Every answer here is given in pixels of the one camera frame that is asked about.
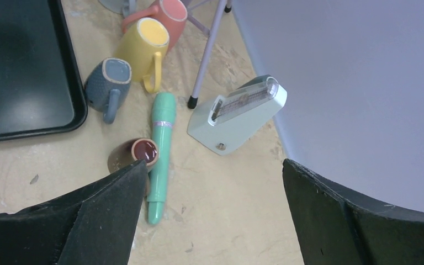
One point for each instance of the yellow mug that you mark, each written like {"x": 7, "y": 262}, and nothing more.
{"x": 144, "y": 46}

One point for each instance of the black tray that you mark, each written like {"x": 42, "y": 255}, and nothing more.
{"x": 41, "y": 90}

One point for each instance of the teal toy microphone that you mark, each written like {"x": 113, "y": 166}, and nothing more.
{"x": 163, "y": 116}

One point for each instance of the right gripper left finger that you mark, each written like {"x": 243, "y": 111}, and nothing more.
{"x": 94, "y": 224}

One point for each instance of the tripod stand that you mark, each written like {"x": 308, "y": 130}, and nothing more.
{"x": 222, "y": 7}

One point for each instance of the pink mug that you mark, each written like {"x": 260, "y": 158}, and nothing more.
{"x": 172, "y": 14}

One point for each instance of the blue-grey mug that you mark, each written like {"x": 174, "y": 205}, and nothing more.
{"x": 107, "y": 87}

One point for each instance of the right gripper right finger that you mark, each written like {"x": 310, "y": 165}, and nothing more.
{"x": 338, "y": 225}

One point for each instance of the light grey mug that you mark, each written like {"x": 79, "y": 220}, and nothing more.
{"x": 123, "y": 7}

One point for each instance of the white metronome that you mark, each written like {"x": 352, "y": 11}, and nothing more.
{"x": 225, "y": 123}

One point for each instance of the brown mug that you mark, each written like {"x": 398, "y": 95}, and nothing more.
{"x": 138, "y": 149}

